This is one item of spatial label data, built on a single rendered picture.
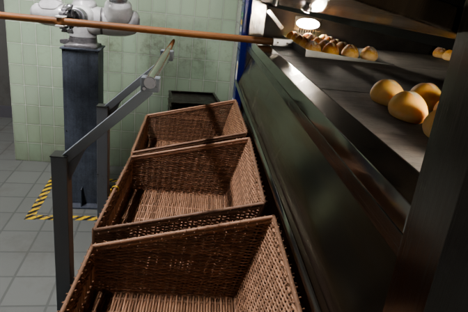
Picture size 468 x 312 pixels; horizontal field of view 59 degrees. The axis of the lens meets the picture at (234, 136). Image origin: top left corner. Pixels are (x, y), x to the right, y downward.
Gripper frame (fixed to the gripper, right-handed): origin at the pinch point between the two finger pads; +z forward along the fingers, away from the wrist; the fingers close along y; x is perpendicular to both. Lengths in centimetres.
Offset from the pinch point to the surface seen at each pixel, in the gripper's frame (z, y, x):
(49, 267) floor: 8, 120, 7
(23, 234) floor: -19, 120, 30
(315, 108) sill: 107, 2, -85
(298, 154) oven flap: 97, 16, -86
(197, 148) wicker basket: 35, 40, -62
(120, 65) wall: -120, 40, -3
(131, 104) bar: 88, 9, -44
